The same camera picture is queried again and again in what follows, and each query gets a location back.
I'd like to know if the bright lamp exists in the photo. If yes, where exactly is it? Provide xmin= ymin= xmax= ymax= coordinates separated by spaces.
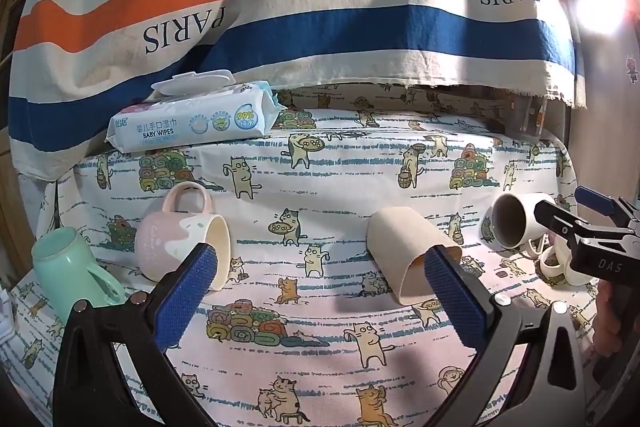
xmin=574 ymin=0 xmax=630 ymax=34

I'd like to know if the mint green cup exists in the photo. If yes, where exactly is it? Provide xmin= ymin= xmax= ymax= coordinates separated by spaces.
xmin=31 ymin=227 xmax=126 ymax=319

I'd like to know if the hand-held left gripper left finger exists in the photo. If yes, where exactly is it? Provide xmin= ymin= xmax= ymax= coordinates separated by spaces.
xmin=52 ymin=241 xmax=221 ymax=427

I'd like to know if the cat print cloth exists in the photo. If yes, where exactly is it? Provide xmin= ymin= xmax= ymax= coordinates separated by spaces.
xmin=0 ymin=83 xmax=601 ymax=427

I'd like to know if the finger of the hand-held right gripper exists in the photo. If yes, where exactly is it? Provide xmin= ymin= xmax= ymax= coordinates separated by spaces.
xmin=574 ymin=186 xmax=640 ymax=228
xmin=533 ymin=199 xmax=590 ymax=249

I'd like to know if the beige cup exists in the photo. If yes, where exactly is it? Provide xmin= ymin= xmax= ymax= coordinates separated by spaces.
xmin=367 ymin=206 xmax=463 ymax=304

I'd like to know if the white mug brown inside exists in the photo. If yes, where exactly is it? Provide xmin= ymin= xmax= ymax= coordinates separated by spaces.
xmin=487 ymin=192 xmax=557 ymax=260

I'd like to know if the person's right hand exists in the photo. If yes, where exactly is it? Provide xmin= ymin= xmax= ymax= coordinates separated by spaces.
xmin=593 ymin=280 xmax=627 ymax=358

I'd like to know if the pink and white mug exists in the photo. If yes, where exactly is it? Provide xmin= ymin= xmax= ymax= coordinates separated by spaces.
xmin=134 ymin=181 xmax=232 ymax=292

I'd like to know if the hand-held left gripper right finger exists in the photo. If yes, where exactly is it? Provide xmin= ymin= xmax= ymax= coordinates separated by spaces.
xmin=423 ymin=245 xmax=587 ymax=427

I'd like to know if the baby wipes packet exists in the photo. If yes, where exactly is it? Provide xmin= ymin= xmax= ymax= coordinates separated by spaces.
xmin=103 ymin=70 xmax=287 ymax=154

